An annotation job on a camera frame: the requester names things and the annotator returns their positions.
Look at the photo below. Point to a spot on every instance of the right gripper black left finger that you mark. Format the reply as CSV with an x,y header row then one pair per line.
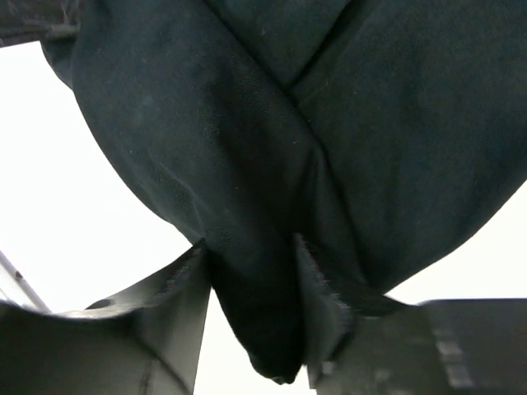
x,y
146,339

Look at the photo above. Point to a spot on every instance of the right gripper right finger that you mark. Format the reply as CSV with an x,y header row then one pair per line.
x,y
358,341

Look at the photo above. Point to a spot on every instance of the black t shirt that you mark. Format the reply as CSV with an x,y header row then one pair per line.
x,y
375,136

